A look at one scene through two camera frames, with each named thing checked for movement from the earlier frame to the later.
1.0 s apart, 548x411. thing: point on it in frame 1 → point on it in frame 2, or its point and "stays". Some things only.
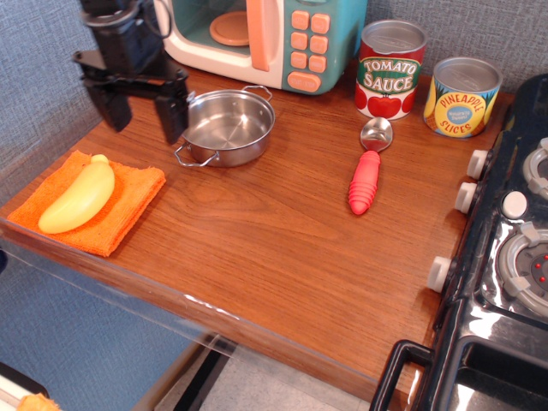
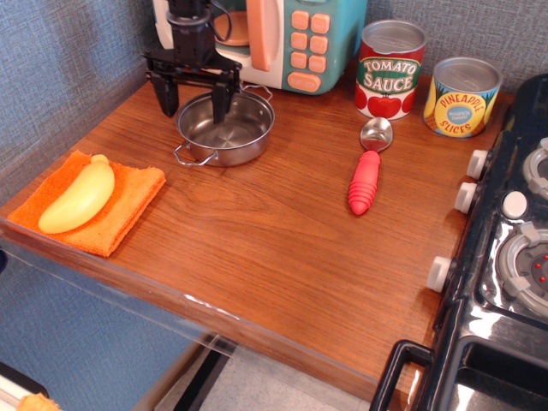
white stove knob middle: [464, 194] stays
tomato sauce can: [390, 61] stays
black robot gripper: [129, 47] → [193, 52]
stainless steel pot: [228, 127] stays
